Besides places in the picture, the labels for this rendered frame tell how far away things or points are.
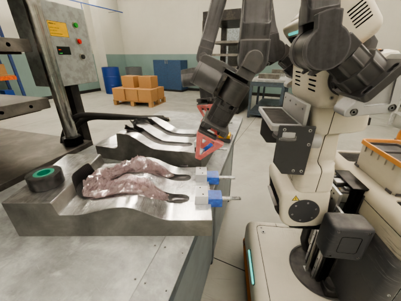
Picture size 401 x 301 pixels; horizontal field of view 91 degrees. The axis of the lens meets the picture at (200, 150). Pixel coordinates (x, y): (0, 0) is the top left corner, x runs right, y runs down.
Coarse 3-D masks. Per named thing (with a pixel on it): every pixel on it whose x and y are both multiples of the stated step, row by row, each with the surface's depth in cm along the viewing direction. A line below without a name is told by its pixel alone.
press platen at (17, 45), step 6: (0, 42) 77; (6, 42) 80; (12, 42) 81; (18, 42) 83; (24, 42) 85; (0, 48) 77; (6, 48) 79; (12, 48) 81; (18, 48) 83; (24, 48) 85; (30, 48) 87
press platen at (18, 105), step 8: (0, 96) 100; (8, 96) 100; (16, 96) 100; (24, 96) 100; (0, 104) 83; (8, 104) 83; (16, 104) 85; (24, 104) 88; (32, 104) 91; (40, 104) 94; (48, 104) 98; (0, 112) 82; (8, 112) 83; (16, 112) 85; (24, 112) 88
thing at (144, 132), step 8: (136, 120) 93; (144, 120) 95; (152, 120) 98; (128, 128) 86; (136, 128) 89; (160, 128) 96; (152, 136) 88; (184, 136) 92; (192, 136) 93; (160, 144) 84; (168, 144) 86; (176, 144) 85; (184, 144) 85
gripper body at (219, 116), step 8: (216, 104) 45; (208, 112) 48; (216, 112) 45; (224, 112) 45; (232, 112) 45; (208, 120) 46; (216, 120) 46; (224, 120) 46; (208, 128) 44; (216, 128) 44; (224, 128) 47; (224, 136) 45
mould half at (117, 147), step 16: (144, 128) 90; (176, 128) 102; (112, 144) 90; (128, 144) 83; (144, 144) 81; (192, 144) 83; (128, 160) 87; (176, 160) 79; (192, 160) 77; (208, 160) 88
